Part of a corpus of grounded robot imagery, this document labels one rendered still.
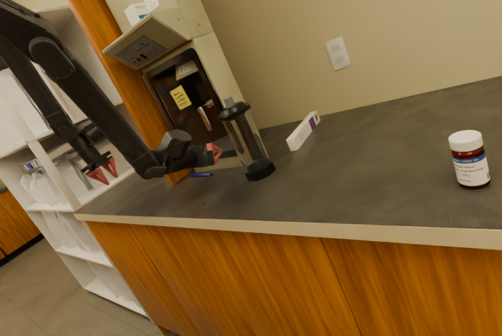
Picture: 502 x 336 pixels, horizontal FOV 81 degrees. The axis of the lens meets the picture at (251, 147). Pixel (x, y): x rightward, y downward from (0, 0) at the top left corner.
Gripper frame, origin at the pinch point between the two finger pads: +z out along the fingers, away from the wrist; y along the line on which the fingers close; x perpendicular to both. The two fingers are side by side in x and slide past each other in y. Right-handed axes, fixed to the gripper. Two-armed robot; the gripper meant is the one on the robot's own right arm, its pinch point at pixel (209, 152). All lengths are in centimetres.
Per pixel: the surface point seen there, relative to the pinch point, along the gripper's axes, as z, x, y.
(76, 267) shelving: 44, 88, 211
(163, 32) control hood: -9.1, -38.9, 0.9
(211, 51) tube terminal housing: 5.7, -33.1, -4.7
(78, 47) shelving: 45, -81, 138
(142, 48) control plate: -6.9, -38.0, 14.0
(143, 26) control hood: -13.1, -41.0, 4.2
